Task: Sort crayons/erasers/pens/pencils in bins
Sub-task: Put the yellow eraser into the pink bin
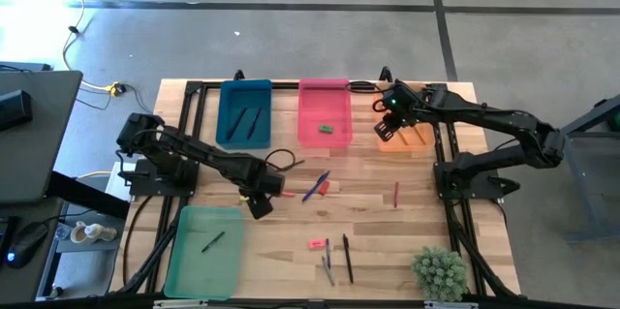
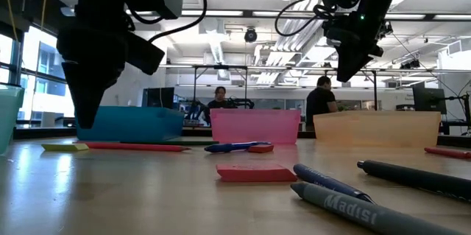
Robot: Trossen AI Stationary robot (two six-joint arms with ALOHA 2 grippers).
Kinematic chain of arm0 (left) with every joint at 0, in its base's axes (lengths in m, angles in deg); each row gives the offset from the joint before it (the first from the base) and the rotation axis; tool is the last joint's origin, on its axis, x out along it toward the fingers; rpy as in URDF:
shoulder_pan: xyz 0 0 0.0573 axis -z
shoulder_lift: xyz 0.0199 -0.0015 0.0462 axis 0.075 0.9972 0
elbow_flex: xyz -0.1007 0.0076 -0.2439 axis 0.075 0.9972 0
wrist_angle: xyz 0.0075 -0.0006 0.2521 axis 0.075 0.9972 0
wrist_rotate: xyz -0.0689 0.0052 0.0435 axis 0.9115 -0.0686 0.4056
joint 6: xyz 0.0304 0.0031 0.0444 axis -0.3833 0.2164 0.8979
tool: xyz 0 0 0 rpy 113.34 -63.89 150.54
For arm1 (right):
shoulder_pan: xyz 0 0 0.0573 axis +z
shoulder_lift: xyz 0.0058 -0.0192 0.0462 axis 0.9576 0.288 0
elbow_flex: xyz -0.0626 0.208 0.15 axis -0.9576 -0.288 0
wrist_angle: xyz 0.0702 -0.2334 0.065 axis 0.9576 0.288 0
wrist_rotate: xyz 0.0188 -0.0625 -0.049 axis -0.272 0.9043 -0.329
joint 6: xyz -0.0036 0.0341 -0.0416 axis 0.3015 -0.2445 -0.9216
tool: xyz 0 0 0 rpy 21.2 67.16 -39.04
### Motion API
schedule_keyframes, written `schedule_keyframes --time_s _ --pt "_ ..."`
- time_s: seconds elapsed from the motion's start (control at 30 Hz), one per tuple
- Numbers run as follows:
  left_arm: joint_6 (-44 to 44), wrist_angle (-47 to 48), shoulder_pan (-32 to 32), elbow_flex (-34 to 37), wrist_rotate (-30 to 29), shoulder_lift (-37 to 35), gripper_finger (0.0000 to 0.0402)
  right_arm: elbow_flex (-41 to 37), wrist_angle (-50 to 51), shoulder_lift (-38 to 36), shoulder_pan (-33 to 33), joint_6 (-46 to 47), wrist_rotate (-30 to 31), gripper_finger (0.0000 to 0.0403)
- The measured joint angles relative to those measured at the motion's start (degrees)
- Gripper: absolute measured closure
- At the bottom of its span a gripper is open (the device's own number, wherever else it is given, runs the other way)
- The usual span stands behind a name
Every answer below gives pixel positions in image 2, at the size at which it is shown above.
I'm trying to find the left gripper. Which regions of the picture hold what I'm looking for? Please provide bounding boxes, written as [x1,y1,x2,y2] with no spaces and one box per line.
[56,17,166,130]

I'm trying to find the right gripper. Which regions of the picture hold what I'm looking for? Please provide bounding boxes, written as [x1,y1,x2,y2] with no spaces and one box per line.
[322,13,384,83]

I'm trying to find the pink pencil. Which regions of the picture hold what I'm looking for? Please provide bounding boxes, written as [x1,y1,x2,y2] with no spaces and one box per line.
[75,141,191,152]

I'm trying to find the yellow eraser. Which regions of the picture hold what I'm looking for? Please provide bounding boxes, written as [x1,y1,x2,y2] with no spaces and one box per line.
[41,142,90,152]

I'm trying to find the red eraser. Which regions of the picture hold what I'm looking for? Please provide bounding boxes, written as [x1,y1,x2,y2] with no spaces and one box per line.
[247,144,275,154]

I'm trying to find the black crayon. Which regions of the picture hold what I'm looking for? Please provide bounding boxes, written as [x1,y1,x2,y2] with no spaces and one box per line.
[356,160,471,203]

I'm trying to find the bright blue pen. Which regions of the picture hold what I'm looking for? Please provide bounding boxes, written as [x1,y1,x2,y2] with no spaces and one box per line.
[204,141,272,154]

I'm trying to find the pink eraser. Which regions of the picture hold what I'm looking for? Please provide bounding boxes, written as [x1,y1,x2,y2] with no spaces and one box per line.
[216,164,298,183]

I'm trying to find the black monitor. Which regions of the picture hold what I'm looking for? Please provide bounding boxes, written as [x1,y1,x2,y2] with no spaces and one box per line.
[142,87,175,110]
[412,86,447,115]

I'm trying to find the person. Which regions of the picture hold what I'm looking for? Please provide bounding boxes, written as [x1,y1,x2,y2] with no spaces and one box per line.
[203,85,236,124]
[305,75,339,129]

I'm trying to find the blue plastic bin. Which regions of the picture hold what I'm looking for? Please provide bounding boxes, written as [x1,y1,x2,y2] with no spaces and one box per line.
[76,105,185,142]

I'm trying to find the orange plastic bin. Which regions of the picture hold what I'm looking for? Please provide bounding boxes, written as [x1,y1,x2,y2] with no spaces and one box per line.
[313,111,442,149]

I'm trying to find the large window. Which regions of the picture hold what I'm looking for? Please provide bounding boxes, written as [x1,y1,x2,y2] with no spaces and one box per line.
[0,24,89,129]

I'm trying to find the black round ceiling spotlight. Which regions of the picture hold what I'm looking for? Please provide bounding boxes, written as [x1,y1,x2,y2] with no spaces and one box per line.
[244,27,258,43]

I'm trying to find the green plastic bin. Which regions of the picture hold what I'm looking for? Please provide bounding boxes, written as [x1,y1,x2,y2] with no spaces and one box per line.
[0,84,26,155]

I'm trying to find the pink plastic bin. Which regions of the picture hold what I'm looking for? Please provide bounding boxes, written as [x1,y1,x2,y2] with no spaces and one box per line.
[210,108,302,145]

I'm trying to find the dark blue pen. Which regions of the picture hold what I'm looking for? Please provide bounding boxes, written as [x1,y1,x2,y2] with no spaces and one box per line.
[293,164,376,206]

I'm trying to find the overhead light bar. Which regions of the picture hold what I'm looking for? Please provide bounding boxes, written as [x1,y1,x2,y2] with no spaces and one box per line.
[124,7,471,21]

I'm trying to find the grey crayon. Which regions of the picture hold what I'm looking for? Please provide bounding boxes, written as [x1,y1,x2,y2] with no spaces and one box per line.
[289,181,467,235]

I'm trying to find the black background rig frame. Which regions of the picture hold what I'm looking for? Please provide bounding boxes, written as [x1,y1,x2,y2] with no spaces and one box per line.
[191,64,248,111]
[323,67,379,113]

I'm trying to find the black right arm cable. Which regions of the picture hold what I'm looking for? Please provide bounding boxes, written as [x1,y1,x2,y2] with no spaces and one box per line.
[274,0,334,38]

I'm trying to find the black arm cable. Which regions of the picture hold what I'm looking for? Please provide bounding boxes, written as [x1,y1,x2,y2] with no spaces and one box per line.
[130,0,208,43]
[274,0,334,38]

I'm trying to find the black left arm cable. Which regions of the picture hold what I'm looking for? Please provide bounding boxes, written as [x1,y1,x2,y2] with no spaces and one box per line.
[130,0,208,43]

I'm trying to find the yellow rope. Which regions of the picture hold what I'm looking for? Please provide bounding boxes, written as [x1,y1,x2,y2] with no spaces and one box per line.
[1,0,19,43]

